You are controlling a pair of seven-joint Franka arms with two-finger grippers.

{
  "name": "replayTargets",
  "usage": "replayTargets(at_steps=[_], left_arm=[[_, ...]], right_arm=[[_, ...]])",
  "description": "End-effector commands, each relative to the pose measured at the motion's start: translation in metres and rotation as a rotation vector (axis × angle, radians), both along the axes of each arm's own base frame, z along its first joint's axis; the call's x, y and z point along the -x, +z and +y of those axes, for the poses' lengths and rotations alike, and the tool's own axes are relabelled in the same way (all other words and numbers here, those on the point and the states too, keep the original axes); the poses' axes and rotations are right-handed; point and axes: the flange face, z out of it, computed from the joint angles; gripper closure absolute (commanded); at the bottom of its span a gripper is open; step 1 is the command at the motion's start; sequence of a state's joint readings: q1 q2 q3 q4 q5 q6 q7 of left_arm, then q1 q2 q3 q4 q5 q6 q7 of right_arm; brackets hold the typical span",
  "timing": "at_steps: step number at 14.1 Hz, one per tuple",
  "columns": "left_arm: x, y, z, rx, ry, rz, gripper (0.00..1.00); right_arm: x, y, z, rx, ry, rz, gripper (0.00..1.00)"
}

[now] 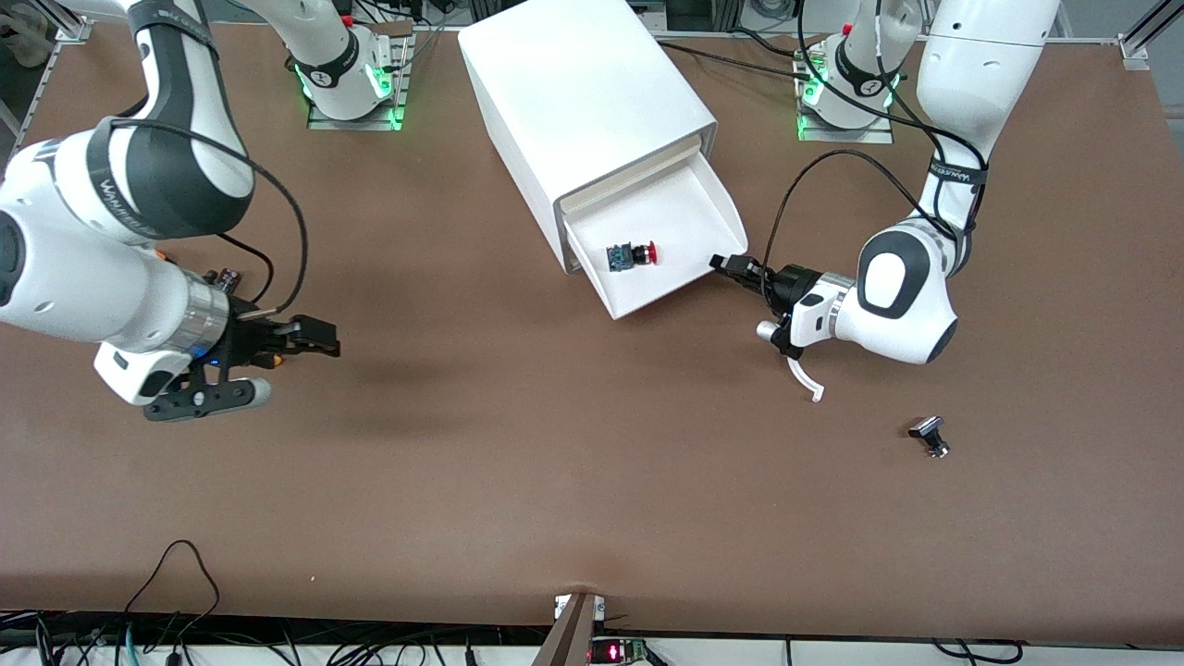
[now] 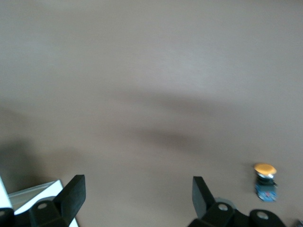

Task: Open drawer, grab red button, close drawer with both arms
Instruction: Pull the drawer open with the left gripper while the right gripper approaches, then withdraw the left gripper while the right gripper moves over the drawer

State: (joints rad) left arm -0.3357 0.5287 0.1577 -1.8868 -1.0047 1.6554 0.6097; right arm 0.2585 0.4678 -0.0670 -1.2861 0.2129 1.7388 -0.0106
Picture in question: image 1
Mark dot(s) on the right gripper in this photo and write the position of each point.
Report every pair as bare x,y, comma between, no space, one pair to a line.
246,339

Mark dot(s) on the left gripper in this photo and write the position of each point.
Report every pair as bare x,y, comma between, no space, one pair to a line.
793,282

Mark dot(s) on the red push button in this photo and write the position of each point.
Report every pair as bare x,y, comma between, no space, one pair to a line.
622,258

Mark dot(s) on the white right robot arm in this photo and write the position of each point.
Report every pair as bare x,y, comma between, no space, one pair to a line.
83,287

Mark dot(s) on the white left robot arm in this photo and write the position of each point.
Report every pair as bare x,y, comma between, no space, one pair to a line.
902,296

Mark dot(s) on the white drawer cabinet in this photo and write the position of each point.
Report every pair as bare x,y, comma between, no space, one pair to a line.
573,83

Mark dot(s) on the small dark contact block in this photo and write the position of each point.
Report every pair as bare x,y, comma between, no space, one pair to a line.
227,277

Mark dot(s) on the device with red display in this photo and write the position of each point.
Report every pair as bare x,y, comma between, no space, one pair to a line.
615,653

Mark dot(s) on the left arm aluminium base plate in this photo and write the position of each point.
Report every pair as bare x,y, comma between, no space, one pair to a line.
860,136

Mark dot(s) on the right arm aluminium base plate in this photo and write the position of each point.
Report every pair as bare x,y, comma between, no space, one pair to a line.
361,123

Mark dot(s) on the black-headed silver switch part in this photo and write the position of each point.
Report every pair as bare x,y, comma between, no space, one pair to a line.
927,428

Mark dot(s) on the small white mounting bracket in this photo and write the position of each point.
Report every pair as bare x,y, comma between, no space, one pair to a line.
559,606

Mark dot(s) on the aluminium frame profile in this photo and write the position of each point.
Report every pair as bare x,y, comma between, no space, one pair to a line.
72,30
1134,51

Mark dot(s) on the brown post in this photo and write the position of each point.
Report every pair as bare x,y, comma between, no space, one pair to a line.
566,638

